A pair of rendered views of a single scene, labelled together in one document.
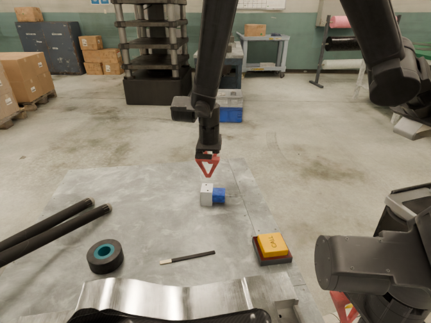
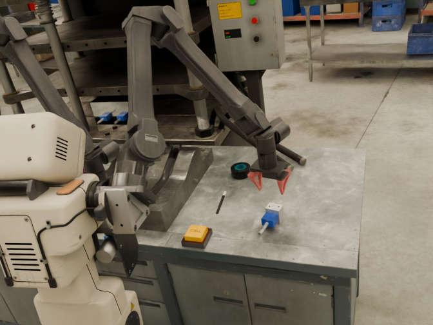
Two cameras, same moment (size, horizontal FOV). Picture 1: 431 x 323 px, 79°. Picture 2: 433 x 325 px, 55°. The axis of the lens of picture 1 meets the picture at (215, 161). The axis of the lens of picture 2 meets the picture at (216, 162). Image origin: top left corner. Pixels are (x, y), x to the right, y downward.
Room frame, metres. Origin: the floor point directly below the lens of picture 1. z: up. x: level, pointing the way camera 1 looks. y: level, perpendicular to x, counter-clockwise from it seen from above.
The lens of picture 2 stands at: (1.14, -1.01, 1.67)
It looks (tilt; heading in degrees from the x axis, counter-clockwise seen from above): 29 degrees down; 122
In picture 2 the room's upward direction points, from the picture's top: 10 degrees counter-clockwise
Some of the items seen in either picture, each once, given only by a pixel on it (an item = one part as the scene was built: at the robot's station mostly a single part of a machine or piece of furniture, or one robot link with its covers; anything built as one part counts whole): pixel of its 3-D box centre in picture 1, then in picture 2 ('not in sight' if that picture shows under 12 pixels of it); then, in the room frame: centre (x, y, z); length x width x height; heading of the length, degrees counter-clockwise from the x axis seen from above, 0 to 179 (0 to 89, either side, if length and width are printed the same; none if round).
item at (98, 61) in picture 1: (102, 55); not in sight; (6.62, 2.67, 0.42); 0.86 x 0.33 x 0.83; 87
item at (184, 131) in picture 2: not in sight; (140, 111); (-0.54, 0.87, 0.76); 1.30 x 0.84 x 0.07; 8
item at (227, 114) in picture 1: (220, 110); not in sight; (3.59, -0.07, 0.11); 0.61 x 0.41 x 0.22; 87
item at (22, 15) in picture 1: (29, 14); not in sight; (6.60, 4.08, 1.26); 0.42 x 0.33 x 0.29; 87
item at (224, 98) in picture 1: (220, 98); not in sight; (3.59, -0.07, 0.28); 0.61 x 0.41 x 0.15; 87
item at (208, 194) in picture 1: (221, 195); (268, 221); (0.67, -0.02, 0.83); 0.13 x 0.05 x 0.05; 86
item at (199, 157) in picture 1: (208, 161); (262, 178); (0.65, 0.02, 0.96); 0.07 x 0.07 x 0.09; 86
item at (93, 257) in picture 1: (105, 256); (240, 170); (0.44, 0.27, 0.82); 0.08 x 0.08 x 0.04
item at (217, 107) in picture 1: (206, 113); (266, 141); (0.68, 0.02, 1.10); 0.07 x 0.06 x 0.07; 78
